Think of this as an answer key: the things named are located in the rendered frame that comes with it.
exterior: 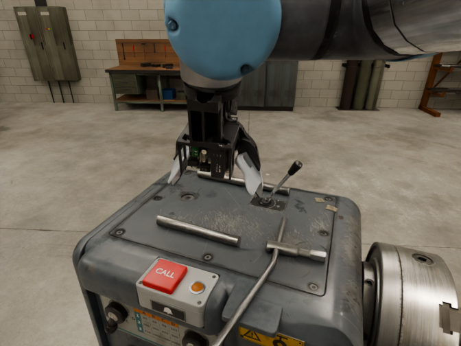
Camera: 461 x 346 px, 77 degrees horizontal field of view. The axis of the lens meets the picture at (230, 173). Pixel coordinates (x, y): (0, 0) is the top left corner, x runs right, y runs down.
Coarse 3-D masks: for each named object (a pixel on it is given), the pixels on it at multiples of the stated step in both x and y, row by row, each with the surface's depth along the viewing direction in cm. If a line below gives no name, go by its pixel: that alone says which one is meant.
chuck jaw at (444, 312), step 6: (444, 306) 52; (444, 312) 52; (450, 312) 52; (456, 312) 52; (444, 318) 52; (450, 318) 51; (456, 318) 51; (444, 324) 51; (450, 324) 51; (456, 324) 51; (444, 330) 51; (450, 330) 51; (456, 330) 50
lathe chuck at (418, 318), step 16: (400, 256) 61; (432, 256) 62; (416, 272) 57; (432, 272) 57; (448, 272) 57; (416, 288) 54; (432, 288) 54; (448, 288) 54; (416, 304) 53; (432, 304) 52; (416, 320) 52; (432, 320) 51; (400, 336) 52; (416, 336) 51; (432, 336) 50; (448, 336) 50
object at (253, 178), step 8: (240, 160) 42; (248, 160) 44; (240, 168) 42; (248, 168) 44; (256, 168) 45; (248, 176) 43; (256, 176) 45; (248, 184) 42; (256, 184) 45; (248, 192) 42; (256, 192) 48
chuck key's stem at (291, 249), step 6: (270, 240) 59; (270, 246) 58; (276, 246) 58; (282, 246) 58; (288, 246) 58; (294, 246) 57; (282, 252) 58; (288, 252) 57; (294, 252) 57; (300, 252) 57; (306, 252) 57; (312, 252) 57; (318, 252) 57; (324, 252) 57; (312, 258) 57; (318, 258) 56; (324, 258) 56
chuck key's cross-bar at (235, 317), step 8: (280, 224) 65; (280, 232) 62; (280, 240) 60; (272, 256) 56; (272, 264) 54; (264, 272) 52; (264, 280) 51; (256, 288) 49; (248, 296) 48; (240, 304) 47; (248, 304) 47; (240, 312) 45; (232, 320) 44; (224, 328) 43; (232, 328) 43; (224, 336) 42; (216, 344) 41
